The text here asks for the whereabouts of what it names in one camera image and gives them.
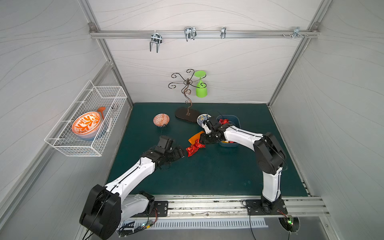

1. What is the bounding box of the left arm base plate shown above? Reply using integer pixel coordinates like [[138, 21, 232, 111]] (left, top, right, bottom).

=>
[[131, 201, 169, 218]]

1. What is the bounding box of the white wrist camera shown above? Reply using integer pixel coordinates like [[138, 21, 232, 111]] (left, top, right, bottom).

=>
[[202, 119, 212, 135]]

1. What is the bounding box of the metal hook right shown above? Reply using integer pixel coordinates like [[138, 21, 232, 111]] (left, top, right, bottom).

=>
[[282, 27, 306, 40]]

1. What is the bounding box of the orange goblet in basket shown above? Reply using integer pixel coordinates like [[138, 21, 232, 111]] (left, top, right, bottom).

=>
[[97, 107, 106, 120]]

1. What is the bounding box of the orange white bowl in basket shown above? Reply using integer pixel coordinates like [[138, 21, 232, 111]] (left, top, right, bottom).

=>
[[72, 112, 103, 139]]

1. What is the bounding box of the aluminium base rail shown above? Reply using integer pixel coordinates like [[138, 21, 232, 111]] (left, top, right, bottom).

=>
[[83, 194, 331, 220]]

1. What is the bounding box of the copper wire cup stand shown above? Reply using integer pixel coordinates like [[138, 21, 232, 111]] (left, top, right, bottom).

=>
[[168, 69, 201, 123]]

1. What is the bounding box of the aluminium top rail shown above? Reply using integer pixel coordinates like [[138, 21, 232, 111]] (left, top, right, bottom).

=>
[[90, 30, 321, 40]]

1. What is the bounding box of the blue yellow patterned bowl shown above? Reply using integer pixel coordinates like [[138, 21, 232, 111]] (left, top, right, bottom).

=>
[[197, 114, 211, 127]]

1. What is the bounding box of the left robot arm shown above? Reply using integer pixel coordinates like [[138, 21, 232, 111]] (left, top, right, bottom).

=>
[[79, 146, 187, 240]]

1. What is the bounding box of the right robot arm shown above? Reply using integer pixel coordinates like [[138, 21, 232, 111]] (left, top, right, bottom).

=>
[[199, 118, 286, 203]]

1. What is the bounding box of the orange tea bag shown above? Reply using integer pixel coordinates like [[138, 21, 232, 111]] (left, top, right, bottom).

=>
[[188, 131, 205, 145]]

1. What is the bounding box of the metal double hook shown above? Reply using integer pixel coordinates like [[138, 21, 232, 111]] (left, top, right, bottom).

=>
[[184, 27, 197, 42], [150, 33, 163, 53]]

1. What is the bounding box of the white wire basket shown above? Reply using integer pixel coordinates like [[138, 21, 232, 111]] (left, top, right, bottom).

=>
[[45, 81, 127, 157]]

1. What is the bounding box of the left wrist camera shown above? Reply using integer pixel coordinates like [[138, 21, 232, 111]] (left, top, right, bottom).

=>
[[157, 136, 173, 153]]

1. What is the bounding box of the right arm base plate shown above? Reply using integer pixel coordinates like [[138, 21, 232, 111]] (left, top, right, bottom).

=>
[[241, 198, 288, 216]]

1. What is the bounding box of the green plastic goblet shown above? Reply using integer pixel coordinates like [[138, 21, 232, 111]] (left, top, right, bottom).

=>
[[194, 71, 208, 98]]

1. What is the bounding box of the blue plastic storage box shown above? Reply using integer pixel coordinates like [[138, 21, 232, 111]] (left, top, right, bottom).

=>
[[217, 115, 241, 148]]

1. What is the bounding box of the metal double hook middle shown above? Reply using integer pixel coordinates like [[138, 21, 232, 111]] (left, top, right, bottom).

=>
[[184, 27, 197, 42]]

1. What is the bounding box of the metal single hook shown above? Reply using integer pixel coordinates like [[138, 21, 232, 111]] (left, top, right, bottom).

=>
[[221, 27, 227, 39]]

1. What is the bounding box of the metal double hook left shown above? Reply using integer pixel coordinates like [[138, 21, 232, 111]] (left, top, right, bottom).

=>
[[150, 33, 163, 53]]

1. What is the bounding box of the red tea bag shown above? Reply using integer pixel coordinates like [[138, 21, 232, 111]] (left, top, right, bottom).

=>
[[186, 139, 206, 157], [219, 119, 230, 125]]

